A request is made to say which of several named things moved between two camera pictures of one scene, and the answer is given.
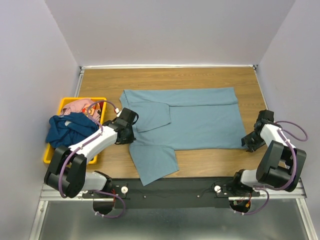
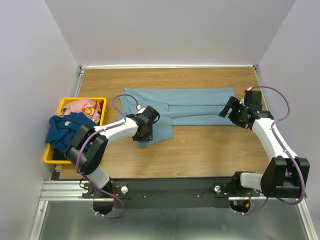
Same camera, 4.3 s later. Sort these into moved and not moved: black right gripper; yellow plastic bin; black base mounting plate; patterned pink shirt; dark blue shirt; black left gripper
Moved: black right gripper; black left gripper
Not moved: dark blue shirt; patterned pink shirt; black base mounting plate; yellow plastic bin
